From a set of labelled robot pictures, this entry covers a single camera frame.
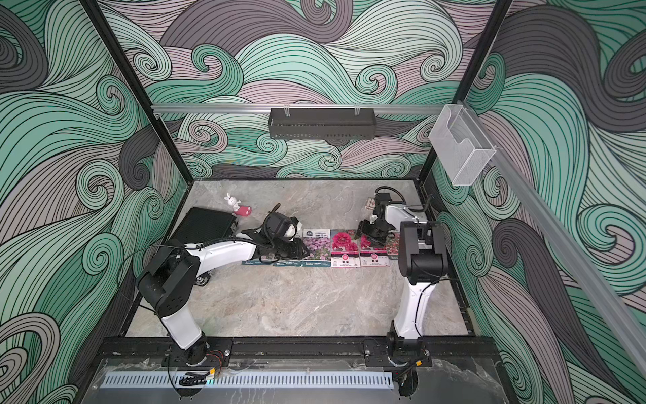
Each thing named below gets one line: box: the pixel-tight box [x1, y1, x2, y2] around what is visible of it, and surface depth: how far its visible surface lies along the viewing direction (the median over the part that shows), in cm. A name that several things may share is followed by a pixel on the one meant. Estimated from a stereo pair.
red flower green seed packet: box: [385, 232, 400, 261], surface depth 97 cm
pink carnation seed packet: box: [330, 228, 361, 269], surface depth 97 cm
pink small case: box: [233, 205, 253, 217], surface depth 109 cm
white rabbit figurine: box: [223, 192, 242, 213], surface depth 106 cm
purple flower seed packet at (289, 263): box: [273, 259, 304, 267], surface depth 94 cm
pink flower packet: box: [359, 233, 390, 267], surface depth 97 cm
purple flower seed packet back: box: [301, 228, 332, 267], surface depth 97 cm
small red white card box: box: [364, 196, 376, 211], surface depth 112 cm
